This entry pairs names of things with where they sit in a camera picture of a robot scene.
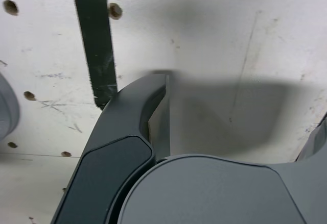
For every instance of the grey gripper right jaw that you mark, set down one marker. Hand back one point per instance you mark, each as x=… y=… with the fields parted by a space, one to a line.
x=217 y=196

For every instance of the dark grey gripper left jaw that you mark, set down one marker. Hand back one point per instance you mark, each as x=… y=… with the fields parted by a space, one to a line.
x=110 y=157

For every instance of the black tape strip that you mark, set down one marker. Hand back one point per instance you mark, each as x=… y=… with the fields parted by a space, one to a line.
x=97 y=43

